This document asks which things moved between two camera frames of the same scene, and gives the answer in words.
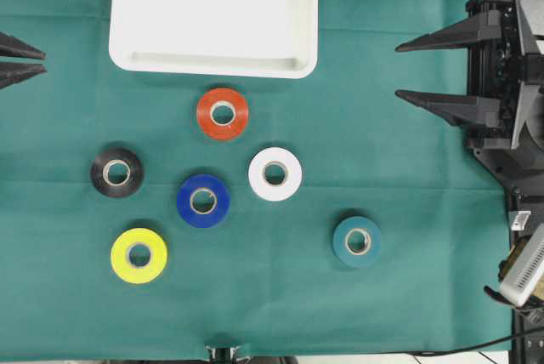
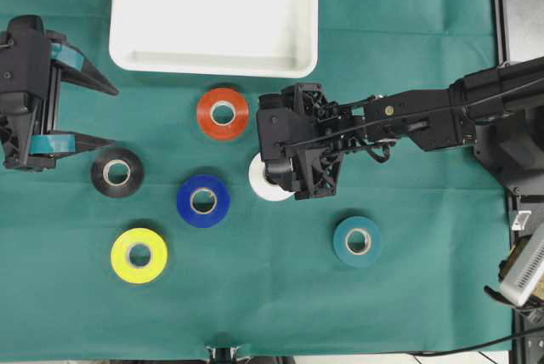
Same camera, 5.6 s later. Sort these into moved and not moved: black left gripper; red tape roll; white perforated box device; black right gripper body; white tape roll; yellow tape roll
Moved: black right gripper body; black left gripper
Not moved: red tape roll; white tape roll; white perforated box device; yellow tape roll
